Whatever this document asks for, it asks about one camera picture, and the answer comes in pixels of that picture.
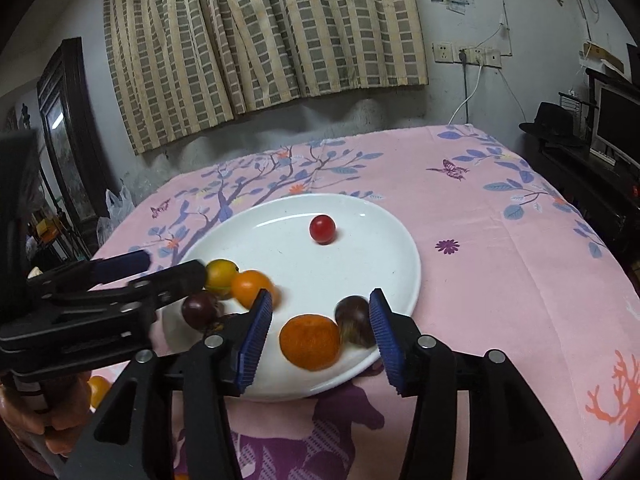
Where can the red cherry tomato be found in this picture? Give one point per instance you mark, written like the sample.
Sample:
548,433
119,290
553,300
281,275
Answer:
322,229

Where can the yellow orange kumquat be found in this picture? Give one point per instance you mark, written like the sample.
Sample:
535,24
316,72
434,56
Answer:
220,274

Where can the left hand of person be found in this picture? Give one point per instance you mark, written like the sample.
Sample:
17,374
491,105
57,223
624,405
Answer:
60,427

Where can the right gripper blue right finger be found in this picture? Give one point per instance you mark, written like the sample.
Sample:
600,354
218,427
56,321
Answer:
386,336

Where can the dark red plum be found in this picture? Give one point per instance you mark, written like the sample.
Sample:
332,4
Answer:
352,318

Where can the purple plum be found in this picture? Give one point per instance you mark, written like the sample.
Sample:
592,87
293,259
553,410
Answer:
201,310

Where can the tangerine with green stem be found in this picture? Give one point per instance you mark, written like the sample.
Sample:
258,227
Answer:
311,341

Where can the white power strip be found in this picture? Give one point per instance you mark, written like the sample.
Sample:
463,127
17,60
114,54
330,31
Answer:
448,53

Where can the dark framed mirror cabinet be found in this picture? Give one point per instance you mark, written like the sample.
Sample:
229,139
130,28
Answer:
71,137

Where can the striped beige curtain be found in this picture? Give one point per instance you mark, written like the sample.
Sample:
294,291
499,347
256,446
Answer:
180,67

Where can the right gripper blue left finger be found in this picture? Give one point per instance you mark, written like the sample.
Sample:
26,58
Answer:
254,330

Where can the black hat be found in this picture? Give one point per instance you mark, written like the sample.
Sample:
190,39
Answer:
551,120

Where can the white oval plate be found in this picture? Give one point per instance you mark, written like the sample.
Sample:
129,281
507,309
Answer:
371,249

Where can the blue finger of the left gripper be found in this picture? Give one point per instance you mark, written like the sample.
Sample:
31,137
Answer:
89,273
169,285

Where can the pink deer print tablecloth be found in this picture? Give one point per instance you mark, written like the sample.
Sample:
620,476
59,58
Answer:
455,229

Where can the small orange kumquat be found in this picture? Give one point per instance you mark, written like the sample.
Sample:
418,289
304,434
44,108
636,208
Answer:
246,286

